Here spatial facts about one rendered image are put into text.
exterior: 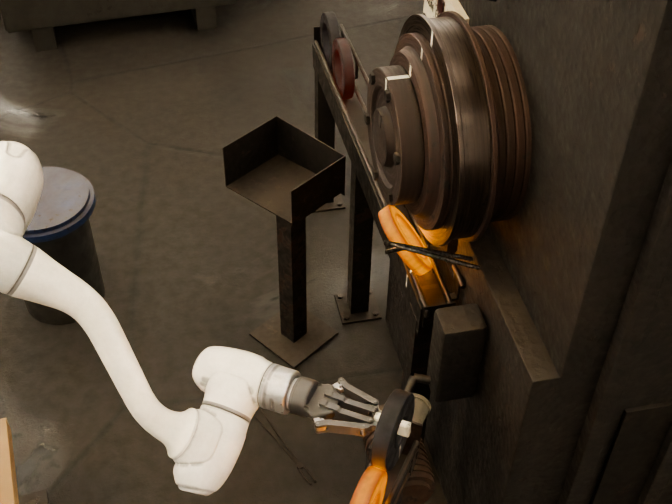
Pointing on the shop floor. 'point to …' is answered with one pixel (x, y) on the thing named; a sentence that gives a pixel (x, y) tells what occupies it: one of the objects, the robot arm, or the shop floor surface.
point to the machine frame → (571, 273)
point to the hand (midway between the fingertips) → (392, 424)
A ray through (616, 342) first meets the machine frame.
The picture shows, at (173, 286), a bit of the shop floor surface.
